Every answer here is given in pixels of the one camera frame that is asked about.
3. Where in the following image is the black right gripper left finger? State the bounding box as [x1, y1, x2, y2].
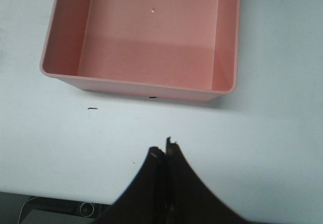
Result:
[94, 147, 166, 223]

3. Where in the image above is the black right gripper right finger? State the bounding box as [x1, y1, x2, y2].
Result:
[166, 137, 248, 223]

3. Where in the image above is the pink plastic bin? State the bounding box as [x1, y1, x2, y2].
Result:
[40, 0, 240, 101]

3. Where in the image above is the front camera device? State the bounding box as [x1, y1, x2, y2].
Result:
[18, 196, 110, 223]

